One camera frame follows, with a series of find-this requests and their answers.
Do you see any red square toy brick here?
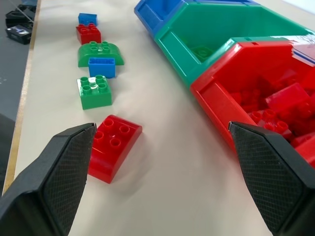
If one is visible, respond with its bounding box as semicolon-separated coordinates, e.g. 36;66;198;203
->
75;23;102;46

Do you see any white box with blue stripes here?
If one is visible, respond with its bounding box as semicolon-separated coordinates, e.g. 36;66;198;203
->
291;33;315;67

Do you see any black box with label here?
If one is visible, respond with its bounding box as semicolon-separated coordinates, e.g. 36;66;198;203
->
5;24;32;45

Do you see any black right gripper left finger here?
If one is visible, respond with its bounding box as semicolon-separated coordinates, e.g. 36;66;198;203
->
0;122;96;236

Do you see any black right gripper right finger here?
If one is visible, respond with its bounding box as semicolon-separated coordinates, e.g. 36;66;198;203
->
228;120;315;236

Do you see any green square toy brick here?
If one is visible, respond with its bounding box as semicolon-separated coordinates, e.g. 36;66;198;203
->
76;75;113;111

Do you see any blue hollow toy brick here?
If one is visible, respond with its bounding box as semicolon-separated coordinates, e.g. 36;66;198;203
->
88;57;117;79

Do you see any red large toy brick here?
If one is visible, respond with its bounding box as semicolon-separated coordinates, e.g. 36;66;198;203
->
265;83;312;113

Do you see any red curved toy brick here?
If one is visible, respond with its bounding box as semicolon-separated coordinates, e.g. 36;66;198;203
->
87;114;143;184

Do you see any green long curved toy brick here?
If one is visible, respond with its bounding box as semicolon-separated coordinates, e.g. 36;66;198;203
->
77;41;126;68

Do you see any red plastic sorting bin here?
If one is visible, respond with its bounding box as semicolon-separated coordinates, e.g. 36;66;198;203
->
189;40;315;170

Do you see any red studded toy brick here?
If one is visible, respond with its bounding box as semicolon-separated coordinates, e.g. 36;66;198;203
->
247;109;293;135

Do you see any green plastic sorting bin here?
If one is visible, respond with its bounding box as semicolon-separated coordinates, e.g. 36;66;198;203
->
154;3;315;87

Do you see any blue small toy brick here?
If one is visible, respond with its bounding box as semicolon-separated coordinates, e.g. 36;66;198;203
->
78;12;98;26

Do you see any blue plastic sorting bin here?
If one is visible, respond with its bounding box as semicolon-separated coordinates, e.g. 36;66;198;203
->
133;0;261;40

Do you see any black angular device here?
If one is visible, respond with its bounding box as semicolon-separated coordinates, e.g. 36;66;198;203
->
5;3;38;28

